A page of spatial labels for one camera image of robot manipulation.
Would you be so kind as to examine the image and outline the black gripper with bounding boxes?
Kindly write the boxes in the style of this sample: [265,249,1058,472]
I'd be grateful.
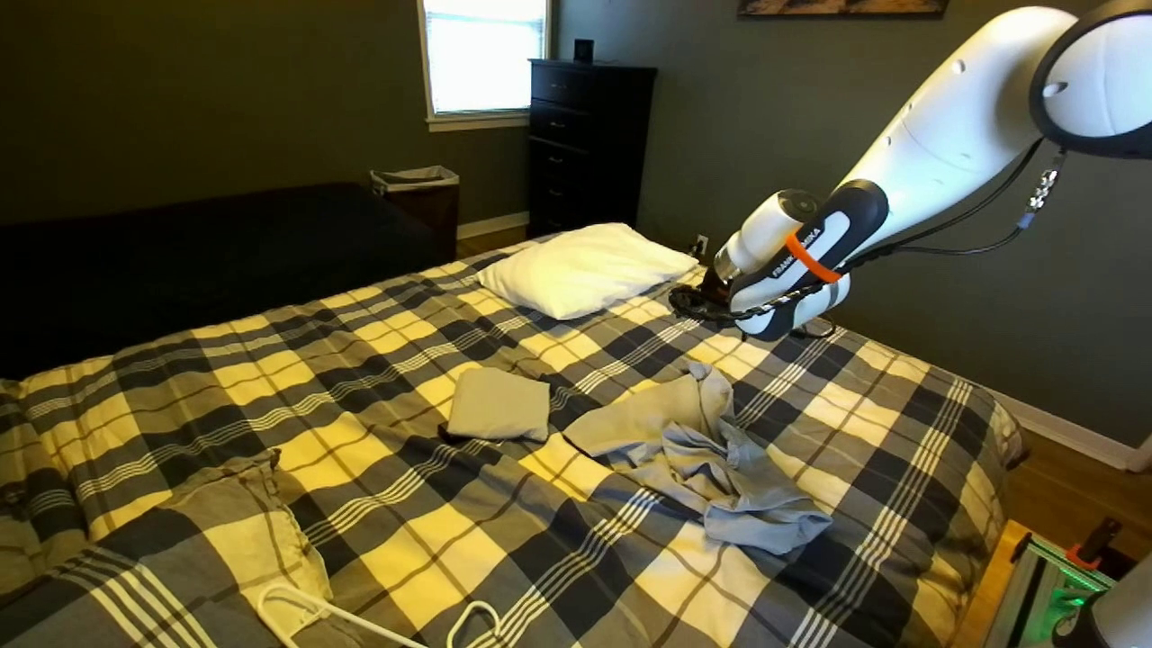
[668,271,742,324]

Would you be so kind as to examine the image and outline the light blue grey pillowcase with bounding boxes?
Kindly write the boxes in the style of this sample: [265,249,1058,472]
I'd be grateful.
[566,364,832,559]

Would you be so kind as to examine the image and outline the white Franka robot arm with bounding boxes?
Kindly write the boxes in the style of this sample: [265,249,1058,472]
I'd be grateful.
[668,0,1152,339]

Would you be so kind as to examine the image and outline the white pillow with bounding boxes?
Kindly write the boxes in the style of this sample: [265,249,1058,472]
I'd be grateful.
[480,222,693,322]

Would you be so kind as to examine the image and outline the black tall dresser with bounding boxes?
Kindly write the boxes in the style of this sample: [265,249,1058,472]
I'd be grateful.
[525,63,656,235]

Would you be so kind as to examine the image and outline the folded grey cloth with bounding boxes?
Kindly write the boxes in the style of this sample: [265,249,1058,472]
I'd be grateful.
[451,369,552,441]

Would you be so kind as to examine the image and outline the small dark object on dresser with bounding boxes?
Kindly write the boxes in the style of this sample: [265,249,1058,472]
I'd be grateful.
[573,41,594,64]

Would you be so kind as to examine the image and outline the dark wooden nightstand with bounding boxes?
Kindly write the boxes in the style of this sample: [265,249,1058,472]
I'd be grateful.
[369,165,459,261]

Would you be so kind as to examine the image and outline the bright window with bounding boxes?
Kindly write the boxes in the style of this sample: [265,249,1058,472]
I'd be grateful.
[418,0,552,132]

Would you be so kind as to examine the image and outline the white hanger hook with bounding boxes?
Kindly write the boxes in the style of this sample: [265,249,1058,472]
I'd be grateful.
[442,603,504,648]

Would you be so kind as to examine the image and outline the green tool by bed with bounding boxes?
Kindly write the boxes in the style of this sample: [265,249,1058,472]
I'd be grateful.
[987,517,1146,648]

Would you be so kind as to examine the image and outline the white plastic hanger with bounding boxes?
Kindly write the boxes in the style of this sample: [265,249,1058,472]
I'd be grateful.
[254,582,424,648]

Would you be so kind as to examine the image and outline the framed wall picture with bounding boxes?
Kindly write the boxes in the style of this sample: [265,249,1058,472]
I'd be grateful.
[738,0,951,17]

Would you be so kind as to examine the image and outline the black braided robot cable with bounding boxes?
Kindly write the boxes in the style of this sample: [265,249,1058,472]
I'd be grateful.
[812,139,1071,339]

